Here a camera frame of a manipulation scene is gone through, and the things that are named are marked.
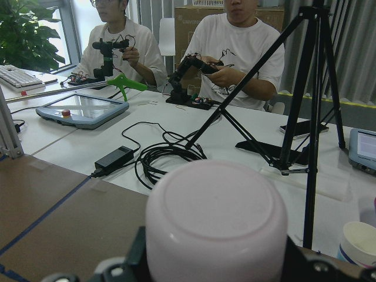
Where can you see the green handled reach tool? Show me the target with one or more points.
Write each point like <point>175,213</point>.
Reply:
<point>120,82</point>

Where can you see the white keyboard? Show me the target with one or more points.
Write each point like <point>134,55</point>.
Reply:
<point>19,79</point>

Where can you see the person in white shirt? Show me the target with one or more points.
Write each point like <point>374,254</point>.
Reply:
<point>141,61</point>

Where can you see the white paper cup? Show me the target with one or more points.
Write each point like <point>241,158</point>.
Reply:
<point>357,244</point>

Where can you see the black power adapter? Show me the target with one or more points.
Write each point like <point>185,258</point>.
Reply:
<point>112,161</point>

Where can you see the blue teach pendant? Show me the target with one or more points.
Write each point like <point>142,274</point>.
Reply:
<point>362,150</point>
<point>82,111</point>

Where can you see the black camera tripod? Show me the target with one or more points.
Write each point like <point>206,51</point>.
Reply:
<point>317,55</point>

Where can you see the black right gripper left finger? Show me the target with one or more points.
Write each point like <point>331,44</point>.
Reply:
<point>132,267</point>

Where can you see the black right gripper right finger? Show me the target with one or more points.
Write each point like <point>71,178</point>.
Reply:
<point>298,266</point>

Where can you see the black smartphone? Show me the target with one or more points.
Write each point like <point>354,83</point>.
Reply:
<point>302,129</point>

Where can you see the pink plastic cup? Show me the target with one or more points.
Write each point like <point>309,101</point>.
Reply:
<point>213,220</point>

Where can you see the green potted plant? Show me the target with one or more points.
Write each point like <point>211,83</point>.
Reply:
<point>25,39</point>

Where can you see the aluminium frame post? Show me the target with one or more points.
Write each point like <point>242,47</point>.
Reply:
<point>10,143</point>

